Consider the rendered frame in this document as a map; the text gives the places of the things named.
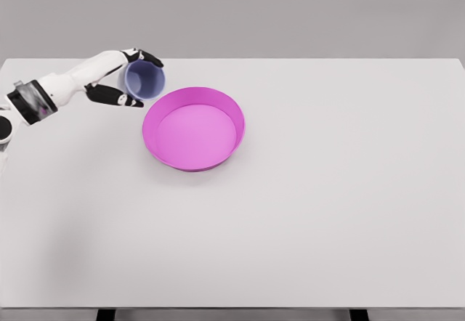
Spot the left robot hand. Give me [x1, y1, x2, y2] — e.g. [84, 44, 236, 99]
[69, 48, 164, 109]

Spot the lavender blue cup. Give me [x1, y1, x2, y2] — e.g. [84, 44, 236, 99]
[118, 60, 167, 102]

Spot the pink round plate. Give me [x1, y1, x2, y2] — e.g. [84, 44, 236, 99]
[142, 86, 246, 173]

